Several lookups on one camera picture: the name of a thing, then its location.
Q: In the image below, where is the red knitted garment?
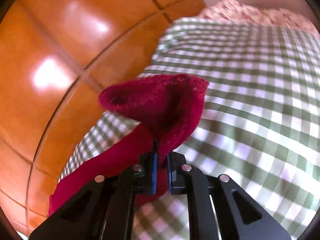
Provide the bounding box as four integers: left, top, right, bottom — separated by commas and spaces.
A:
48, 74, 209, 215

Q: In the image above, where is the green white checkered bedsheet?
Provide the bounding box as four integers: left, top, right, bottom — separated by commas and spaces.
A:
59, 17, 319, 239

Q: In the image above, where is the glossy wooden wardrobe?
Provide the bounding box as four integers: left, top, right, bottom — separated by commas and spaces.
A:
1, 0, 205, 235

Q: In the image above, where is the floral mattress cover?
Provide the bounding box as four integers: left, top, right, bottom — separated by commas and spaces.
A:
198, 0, 319, 37

